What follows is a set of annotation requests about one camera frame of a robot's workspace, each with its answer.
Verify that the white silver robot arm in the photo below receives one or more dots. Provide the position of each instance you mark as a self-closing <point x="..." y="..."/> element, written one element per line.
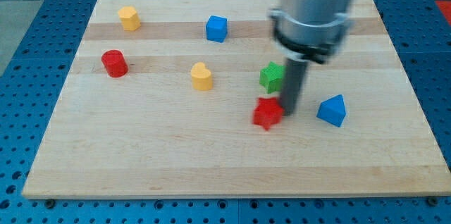
<point x="310" y="30"/>

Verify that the green star block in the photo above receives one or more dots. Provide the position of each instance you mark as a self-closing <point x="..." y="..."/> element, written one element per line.
<point x="271" y="77"/>

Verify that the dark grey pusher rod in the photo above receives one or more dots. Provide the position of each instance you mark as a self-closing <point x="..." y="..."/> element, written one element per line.
<point x="294" y="75"/>

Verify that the blue cube block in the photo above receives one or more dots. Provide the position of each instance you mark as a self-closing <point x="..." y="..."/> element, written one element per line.
<point x="216" y="28"/>

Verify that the red cylinder block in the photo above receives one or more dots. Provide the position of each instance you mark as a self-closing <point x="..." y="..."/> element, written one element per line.
<point x="114" y="63"/>

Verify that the wooden board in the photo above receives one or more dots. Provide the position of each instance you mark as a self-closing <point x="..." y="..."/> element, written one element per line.
<point x="150" y="135"/>

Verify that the yellow heart block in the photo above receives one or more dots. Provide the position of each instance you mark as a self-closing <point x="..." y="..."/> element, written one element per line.
<point x="201" y="77"/>

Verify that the blue triangle block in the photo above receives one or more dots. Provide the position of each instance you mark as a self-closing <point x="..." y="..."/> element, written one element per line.
<point x="333" y="110"/>

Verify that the red star block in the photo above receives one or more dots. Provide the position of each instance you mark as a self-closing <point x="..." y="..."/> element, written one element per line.
<point x="268" y="112"/>

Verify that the yellow hexagon block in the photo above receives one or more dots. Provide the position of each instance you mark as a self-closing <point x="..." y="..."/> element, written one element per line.
<point x="129" y="18"/>

